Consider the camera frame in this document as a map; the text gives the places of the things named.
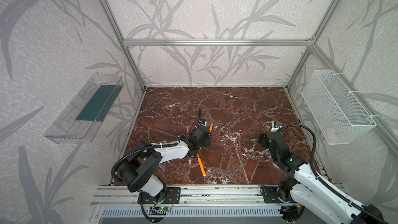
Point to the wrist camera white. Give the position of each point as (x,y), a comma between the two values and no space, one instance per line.
(276,126)
(202,122)

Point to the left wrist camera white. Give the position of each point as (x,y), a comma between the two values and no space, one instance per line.
(202,122)

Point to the clear plastic wall tray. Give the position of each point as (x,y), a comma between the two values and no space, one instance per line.
(80,121)

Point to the white wire mesh basket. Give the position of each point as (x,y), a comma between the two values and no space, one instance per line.
(340,116)

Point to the orange marker diagonal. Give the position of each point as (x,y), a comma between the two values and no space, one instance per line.
(201,166)

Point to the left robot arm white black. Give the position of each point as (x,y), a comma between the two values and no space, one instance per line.
(136,169)

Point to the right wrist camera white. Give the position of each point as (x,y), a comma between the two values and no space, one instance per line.
(276,126)

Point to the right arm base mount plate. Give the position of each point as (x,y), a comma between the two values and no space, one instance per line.
(273,194)

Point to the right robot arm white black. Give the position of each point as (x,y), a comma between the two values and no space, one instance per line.
(305,186)

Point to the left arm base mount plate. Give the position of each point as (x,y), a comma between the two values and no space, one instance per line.
(168,195)

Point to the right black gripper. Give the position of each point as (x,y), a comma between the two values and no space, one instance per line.
(270,135)

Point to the aluminium front rail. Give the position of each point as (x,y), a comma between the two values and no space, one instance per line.
(208,195)

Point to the green circuit board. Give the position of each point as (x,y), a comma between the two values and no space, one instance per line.
(161,210)

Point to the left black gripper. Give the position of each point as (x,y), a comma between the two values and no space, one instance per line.
(201,131)

